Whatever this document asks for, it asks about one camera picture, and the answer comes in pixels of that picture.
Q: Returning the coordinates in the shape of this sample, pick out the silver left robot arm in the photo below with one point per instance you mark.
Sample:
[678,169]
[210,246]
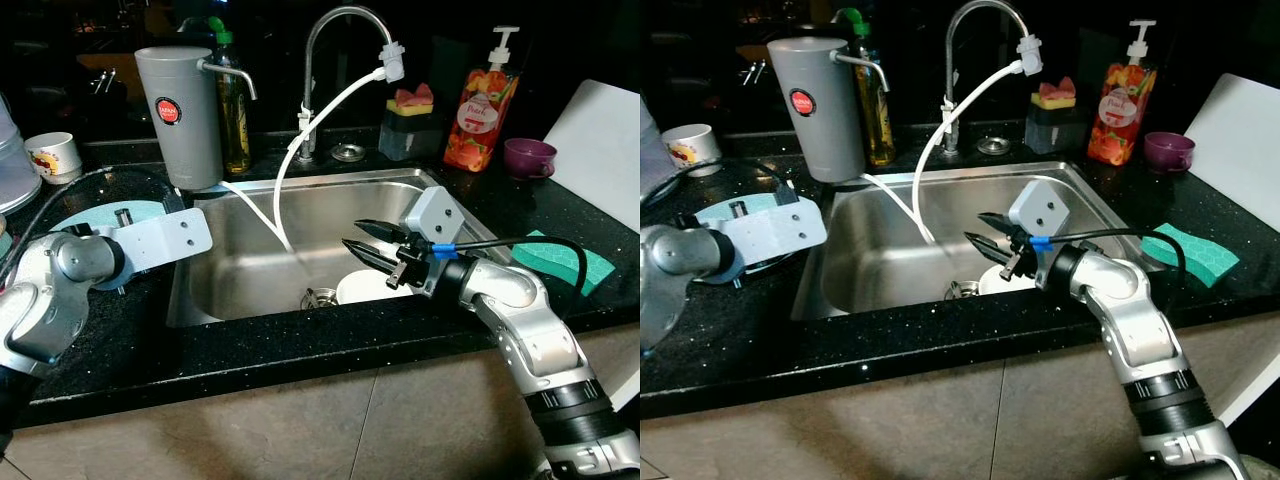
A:
[50,290]
[680,270]

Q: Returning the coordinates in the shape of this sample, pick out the yellow and pink sponge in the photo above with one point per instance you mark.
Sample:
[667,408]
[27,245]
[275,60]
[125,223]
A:
[412,100]
[1055,95]

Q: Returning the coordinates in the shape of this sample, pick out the round steel countertop cap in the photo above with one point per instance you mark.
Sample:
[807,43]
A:
[994,146]
[348,152]

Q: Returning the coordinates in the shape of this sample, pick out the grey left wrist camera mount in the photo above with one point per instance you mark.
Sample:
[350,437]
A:
[775,235]
[160,240]

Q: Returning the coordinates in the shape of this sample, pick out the white printed mug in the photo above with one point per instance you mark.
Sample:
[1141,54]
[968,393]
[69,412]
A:
[695,150]
[55,155]

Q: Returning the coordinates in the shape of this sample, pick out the grey water filter canister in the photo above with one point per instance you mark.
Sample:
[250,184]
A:
[815,110]
[180,120]

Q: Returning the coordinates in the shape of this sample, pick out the white bowl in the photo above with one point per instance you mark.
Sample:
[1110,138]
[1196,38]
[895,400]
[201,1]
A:
[360,290]
[995,283]

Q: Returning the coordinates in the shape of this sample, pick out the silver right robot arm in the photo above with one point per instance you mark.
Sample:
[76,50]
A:
[530,320]
[1130,320]

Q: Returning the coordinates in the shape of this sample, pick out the white cutting board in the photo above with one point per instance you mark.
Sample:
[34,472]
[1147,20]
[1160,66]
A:
[600,150]
[1240,130]

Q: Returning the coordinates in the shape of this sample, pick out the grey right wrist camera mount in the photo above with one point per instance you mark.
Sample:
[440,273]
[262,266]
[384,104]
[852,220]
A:
[1040,210]
[435,215]

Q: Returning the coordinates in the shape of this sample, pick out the green-capped oil bottle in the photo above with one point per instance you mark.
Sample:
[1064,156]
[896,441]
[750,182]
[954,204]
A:
[237,130]
[880,125]

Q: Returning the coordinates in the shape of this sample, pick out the steel sink drain strainer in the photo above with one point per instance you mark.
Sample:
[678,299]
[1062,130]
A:
[962,290]
[320,297]

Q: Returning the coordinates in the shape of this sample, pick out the black sponge holder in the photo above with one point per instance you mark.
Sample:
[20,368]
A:
[1055,130]
[410,135]

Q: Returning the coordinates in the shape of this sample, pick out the stainless steel sink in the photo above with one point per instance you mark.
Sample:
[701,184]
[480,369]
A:
[920,270]
[330,215]

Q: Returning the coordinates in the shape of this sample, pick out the chrome gooseneck faucet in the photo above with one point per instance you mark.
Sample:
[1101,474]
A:
[312,70]
[952,60]

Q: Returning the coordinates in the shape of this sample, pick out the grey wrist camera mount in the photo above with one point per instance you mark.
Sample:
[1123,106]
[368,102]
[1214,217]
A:
[1040,210]
[160,240]
[775,235]
[435,215]

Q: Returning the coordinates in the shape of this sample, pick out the purple cup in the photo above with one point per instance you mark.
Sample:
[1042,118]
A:
[1168,152]
[528,158]

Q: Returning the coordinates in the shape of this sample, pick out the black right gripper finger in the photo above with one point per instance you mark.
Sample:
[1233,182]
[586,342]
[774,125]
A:
[375,253]
[995,250]
[385,230]
[1002,225]

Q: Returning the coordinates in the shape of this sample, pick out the green wavy sponge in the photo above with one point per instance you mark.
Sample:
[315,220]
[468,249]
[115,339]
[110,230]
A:
[545,255]
[1200,260]

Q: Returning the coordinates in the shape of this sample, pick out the orange soap pump bottle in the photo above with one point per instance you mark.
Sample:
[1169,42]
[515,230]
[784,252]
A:
[1120,110]
[480,120]

